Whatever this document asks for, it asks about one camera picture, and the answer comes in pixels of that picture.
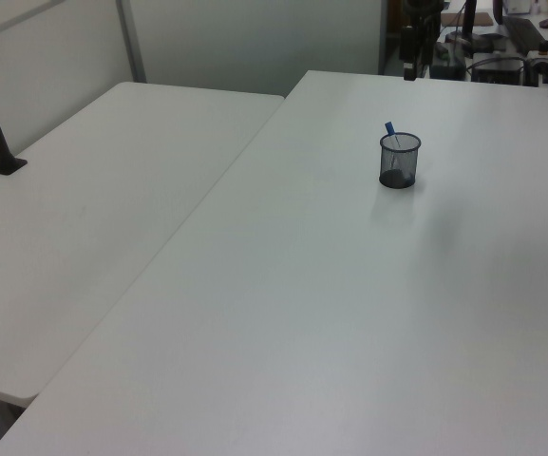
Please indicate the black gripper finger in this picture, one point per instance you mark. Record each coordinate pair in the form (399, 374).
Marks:
(424, 70)
(410, 70)

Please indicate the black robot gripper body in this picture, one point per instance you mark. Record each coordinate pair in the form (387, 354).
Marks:
(423, 28)

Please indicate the white marker with blue cap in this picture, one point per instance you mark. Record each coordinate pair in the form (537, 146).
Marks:
(389, 127)

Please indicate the black and green device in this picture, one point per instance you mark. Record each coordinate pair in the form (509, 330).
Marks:
(447, 59)

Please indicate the black monitor stand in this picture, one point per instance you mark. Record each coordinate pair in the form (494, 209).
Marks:
(478, 43)

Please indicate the brown desk mat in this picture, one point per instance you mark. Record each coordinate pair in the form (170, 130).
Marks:
(481, 20)

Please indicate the black equipment box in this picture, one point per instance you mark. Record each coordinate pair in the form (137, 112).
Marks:
(496, 71)

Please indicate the white printed box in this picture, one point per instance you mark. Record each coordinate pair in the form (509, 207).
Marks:
(515, 5)

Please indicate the black computer keyboard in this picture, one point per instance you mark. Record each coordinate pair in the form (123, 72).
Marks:
(523, 33)

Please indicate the silver and black camera device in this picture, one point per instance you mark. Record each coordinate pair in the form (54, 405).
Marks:
(539, 59)

